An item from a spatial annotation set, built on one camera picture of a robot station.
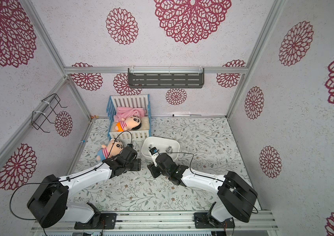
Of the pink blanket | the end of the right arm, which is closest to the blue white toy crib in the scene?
the pink blanket

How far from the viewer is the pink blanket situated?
1083 millimetres

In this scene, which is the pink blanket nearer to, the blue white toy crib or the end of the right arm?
the blue white toy crib
